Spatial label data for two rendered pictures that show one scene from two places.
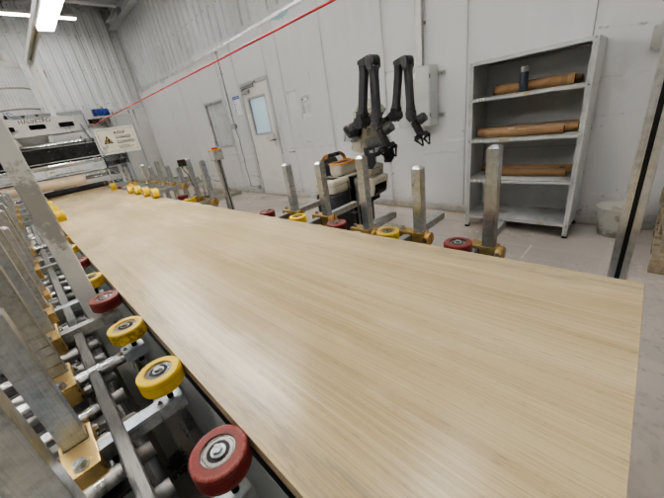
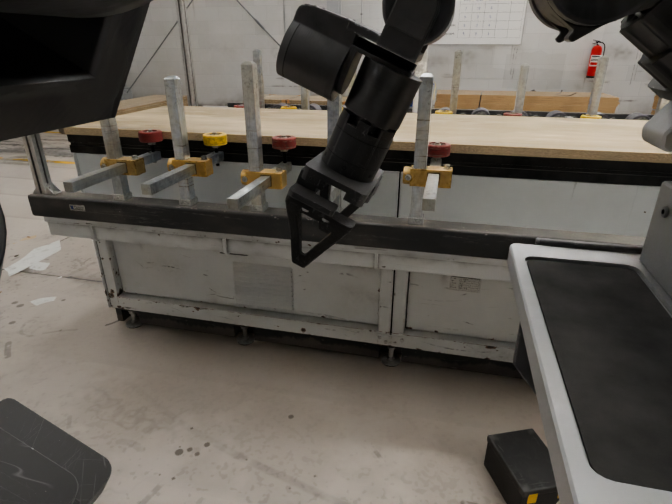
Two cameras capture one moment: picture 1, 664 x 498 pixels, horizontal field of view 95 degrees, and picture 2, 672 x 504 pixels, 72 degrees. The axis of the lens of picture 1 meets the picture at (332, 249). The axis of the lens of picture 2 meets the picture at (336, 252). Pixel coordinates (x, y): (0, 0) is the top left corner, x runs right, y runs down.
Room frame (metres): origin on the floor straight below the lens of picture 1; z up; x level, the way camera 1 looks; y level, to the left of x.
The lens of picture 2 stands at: (2.58, -0.76, 1.19)
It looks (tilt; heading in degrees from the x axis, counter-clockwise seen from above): 24 degrees down; 146
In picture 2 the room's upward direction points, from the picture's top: straight up
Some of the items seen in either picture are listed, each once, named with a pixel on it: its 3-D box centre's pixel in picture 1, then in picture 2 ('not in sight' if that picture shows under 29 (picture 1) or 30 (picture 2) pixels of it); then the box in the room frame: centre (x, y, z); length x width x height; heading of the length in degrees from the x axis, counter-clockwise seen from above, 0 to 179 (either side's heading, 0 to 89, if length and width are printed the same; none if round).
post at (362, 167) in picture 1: (367, 212); (254, 146); (1.26, -0.17, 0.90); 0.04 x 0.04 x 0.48; 43
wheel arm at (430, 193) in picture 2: (297, 211); (432, 181); (1.69, 0.16, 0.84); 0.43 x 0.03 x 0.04; 133
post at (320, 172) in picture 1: (326, 211); (334, 157); (1.45, 0.00, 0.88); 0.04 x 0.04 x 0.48; 43
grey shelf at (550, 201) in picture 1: (525, 146); not in sight; (2.89, -1.94, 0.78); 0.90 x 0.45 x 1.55; 43
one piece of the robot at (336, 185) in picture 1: (348, 198); not in sight; (2.80, -0.23, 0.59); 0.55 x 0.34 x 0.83; 133
